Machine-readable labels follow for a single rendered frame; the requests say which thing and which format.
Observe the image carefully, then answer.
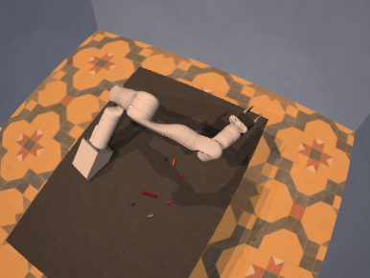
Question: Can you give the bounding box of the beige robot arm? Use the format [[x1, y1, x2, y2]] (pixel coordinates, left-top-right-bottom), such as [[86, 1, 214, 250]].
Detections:
[[89, 85, 234, 162]]

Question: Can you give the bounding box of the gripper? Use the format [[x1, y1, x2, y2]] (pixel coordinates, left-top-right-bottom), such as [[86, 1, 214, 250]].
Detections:
[[224, 105, 263, 143]]

